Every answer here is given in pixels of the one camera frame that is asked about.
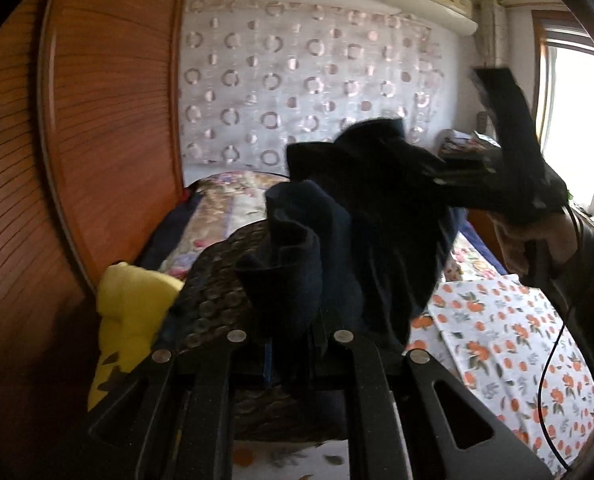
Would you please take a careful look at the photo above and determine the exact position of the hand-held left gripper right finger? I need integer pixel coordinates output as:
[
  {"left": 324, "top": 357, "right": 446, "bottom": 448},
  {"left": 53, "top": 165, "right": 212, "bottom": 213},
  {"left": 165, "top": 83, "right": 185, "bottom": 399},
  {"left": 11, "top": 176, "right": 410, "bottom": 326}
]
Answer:
[{"left": 307, "top": 310, "right": 553, "bottom": 480}]

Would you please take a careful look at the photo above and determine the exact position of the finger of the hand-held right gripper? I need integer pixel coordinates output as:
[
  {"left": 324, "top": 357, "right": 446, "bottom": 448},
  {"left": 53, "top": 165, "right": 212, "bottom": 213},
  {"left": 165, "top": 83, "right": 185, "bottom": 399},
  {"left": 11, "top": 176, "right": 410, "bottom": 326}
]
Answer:
[{"left": 402, "top": 147, "right": 494, "bottom": 207}]

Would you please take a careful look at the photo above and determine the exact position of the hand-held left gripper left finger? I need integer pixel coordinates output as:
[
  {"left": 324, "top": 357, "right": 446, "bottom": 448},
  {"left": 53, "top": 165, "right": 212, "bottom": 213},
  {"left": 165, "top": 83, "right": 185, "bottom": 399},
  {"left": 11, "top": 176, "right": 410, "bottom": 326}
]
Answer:
[{"left": 77, "top": 327, "right": 278, "bottom": 480}]

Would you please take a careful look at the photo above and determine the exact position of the navy printed t-shirt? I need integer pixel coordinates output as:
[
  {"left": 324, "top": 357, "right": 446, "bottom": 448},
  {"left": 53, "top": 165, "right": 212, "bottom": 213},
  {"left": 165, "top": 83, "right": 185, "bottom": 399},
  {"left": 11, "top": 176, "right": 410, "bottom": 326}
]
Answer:
[{"left": 234, "top": 117, "right": 465, "bottom": 401}]

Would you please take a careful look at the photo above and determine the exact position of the person's right hand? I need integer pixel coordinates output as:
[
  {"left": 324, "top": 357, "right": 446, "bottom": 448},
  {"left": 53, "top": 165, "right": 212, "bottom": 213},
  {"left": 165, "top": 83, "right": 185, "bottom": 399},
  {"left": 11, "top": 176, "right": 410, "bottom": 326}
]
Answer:
[{"left": 492, "top": 207, "right": 578, "bottom": 286}]

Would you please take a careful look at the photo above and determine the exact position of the pile of papers and boxes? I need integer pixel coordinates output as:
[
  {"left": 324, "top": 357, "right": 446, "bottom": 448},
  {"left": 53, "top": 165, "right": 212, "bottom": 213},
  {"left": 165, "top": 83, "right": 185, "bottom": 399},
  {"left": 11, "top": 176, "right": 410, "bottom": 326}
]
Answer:
[{"left": 437, "top": 129, "right": 500, "bottom": 158}]

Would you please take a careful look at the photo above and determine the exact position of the navy blanket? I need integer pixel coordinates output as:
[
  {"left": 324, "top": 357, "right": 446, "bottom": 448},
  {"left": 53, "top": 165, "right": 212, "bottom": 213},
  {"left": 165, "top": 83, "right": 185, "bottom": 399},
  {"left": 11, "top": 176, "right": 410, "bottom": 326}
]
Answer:
[{"left": 460, "top": 207, "right": 500, "bottom": 261}]

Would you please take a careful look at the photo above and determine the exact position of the window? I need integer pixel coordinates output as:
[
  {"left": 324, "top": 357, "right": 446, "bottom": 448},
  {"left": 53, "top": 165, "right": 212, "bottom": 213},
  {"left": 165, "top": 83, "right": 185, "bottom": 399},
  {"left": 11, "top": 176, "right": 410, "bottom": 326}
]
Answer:
[{"left": 534, "top": 10, "right": 594, "bottom": 221}]

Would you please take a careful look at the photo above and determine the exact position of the dark circle-patterned pillow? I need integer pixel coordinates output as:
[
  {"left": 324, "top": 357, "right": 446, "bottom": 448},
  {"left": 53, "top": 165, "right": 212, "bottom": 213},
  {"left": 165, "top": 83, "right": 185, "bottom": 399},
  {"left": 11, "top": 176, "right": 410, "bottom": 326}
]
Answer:
[{"left": 152, "top": 220, "right": 348, "bottom": 443}]

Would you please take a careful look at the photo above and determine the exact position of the gathered window curtain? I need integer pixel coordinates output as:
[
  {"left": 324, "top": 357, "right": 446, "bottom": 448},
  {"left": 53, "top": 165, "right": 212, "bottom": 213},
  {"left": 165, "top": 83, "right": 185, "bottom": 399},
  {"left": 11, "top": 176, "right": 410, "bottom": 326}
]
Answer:
[{"left": 478, "top": 0, "right": 508, "bottom": 68}]

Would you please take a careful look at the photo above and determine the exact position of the yellow plush cloth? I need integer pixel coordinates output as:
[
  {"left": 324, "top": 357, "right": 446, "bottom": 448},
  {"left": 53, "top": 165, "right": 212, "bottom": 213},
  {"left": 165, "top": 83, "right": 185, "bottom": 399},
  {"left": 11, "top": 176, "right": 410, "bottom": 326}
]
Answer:
[{"left": 86, "top": 261, "right": 185, "bottom": 411}]

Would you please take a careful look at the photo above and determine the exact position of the orange fruit print bedsheet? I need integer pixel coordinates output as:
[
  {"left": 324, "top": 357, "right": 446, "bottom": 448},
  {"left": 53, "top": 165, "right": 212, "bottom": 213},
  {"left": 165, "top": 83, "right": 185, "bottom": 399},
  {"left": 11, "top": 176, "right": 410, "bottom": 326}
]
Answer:
[{"left": 232, "top": 235, "right": 594, "bottom": 480}]

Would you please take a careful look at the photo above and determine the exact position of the floral blanket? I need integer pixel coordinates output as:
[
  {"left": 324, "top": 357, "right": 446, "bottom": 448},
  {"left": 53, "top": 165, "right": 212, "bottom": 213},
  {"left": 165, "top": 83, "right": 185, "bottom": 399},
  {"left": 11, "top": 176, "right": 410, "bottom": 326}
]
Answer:
[{"left": 157, "top": 170, "right": 293, "bottom": 276}]

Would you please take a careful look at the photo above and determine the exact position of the wooden slatted wardrobe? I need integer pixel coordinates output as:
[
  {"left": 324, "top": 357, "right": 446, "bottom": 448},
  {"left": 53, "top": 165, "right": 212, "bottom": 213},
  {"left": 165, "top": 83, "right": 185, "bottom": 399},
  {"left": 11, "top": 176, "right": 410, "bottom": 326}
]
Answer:
[{"left": 0, "top": 0, "right": 193, "bottom": 411}]

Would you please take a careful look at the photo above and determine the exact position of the beige wall air conditioner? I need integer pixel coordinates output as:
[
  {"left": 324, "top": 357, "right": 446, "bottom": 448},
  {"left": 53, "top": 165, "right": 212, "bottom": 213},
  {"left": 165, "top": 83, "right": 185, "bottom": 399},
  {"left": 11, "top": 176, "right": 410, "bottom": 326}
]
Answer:
[{"left": 386, "top": 0, "right": 479, "bottom": 36}]

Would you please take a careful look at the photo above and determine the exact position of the black cable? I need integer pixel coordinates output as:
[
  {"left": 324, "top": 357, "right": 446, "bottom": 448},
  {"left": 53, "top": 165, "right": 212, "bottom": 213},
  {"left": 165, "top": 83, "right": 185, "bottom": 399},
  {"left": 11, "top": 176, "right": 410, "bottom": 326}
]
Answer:
[{"left": 537, "top": 202, "right": 585, "bottom": 476}]

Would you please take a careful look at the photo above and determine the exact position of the circle-patterned sheer wall curtain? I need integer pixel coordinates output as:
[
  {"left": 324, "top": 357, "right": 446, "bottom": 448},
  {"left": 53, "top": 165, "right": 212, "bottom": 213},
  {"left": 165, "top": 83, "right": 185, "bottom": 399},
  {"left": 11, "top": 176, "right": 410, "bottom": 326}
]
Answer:
[{"left": 179, "top": 0, "right": 448, "bottom": 168}]

